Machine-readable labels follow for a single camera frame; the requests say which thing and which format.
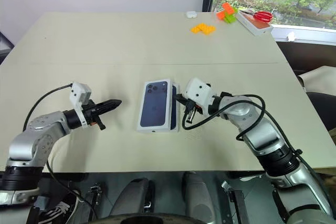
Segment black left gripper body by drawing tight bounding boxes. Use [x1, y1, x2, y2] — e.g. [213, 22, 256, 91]
[81, 99, 107, 131]

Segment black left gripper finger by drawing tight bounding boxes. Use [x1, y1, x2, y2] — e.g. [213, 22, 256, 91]
[96, 99, 123, 107]
[96, 104, 121, 114]

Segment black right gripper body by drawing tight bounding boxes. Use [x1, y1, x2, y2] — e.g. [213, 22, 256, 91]
[186, 98, 203, 116]

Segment dark blue phone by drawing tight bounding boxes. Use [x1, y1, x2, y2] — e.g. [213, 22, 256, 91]
[171, 84, 179, 131]

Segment white box tray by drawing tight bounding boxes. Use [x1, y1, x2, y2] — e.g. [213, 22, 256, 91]
[136, 77, 175, 134]

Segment dark rounded gray shape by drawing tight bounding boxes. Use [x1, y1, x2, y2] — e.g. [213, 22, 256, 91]
[108, 177, 156, 217]
[182, 171, 216, 222]

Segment green building block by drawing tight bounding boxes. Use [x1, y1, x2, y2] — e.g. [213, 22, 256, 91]
[223, 8, 239, 25]

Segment white tray with red scissors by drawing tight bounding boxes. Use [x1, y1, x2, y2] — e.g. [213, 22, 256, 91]
[235, 9, 274, 37]

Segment large orange building block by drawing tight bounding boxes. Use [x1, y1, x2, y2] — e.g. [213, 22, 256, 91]
[222, 2, 235, 15]

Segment black sneaker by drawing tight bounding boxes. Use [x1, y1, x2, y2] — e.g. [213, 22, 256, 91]
[38, 189, 82, 224]

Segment black round disc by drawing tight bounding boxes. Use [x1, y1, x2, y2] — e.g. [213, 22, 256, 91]
[96, 211, 211, 224]

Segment beige cloth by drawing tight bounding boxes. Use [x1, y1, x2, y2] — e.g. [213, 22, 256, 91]
[296, 66, 336, 94]

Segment white window sill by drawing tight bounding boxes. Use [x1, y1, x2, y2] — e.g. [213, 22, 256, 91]
[270, 24, 336, 42]

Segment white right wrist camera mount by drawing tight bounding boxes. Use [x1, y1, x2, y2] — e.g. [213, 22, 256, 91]
[182, 77, 214, 116]

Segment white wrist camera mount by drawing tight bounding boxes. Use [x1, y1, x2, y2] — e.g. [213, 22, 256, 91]
[182, 77, 214, 116]
[68, 81, 92, 129]

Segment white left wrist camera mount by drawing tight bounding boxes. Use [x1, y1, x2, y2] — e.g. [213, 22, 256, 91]
[68, 81, 92, 129]

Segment black metal clamp bracket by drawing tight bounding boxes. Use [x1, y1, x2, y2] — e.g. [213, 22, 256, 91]
[88, 183, 102, 207]
[221, 180, 249, 224]

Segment red handled scissors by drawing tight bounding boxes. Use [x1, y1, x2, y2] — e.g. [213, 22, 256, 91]
[239, 9, 274, 23]

